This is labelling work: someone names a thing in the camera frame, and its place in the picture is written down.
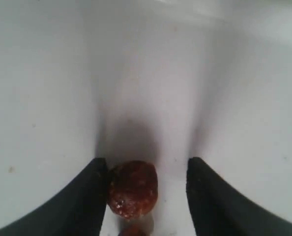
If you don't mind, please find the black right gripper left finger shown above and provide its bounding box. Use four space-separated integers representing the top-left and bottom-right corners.
0 158 108 236

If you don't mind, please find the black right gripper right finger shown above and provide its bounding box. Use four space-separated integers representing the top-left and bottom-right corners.
186 157 292 236

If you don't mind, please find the red jujube piece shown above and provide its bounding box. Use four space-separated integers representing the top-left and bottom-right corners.
107 160 158 220
118 225 147 236

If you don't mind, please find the white rectangular plastic tray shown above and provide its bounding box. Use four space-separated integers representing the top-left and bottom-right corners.
0 0 292 236

